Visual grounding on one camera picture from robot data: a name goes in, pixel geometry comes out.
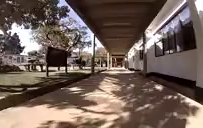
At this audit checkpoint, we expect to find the outdoor table with benches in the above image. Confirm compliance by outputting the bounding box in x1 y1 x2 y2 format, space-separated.
23 58 47 73

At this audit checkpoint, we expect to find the white building with dark windows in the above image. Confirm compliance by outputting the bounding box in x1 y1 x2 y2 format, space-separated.
126 0 203 100

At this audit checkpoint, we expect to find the bare-branched tree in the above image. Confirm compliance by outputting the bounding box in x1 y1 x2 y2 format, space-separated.
30 16 92 70

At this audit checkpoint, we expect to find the dark signboard on legs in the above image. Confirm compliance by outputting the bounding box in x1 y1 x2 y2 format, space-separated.
44 45 70 78

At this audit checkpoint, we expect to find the grass lawn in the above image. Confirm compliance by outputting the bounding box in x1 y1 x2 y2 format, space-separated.
0 68 103 101

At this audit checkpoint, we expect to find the canopy support post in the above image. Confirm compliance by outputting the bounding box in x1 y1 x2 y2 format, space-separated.
106 51 111 70
90 33 97 75

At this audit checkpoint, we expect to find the low pale building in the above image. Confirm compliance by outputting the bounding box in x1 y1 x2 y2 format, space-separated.
1 53 29 67

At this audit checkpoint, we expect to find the concrete covered walkway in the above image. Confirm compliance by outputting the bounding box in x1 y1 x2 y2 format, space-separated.
0 67 203 128

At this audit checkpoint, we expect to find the concrete kerb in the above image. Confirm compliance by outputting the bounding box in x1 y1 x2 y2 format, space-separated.
0 69 107 115

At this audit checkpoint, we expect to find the large leafy tree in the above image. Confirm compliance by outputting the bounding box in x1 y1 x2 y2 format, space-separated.
0 0 71 68

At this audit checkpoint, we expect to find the walkway canopy roof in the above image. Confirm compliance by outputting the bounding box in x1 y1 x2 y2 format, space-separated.
64 0 187 57

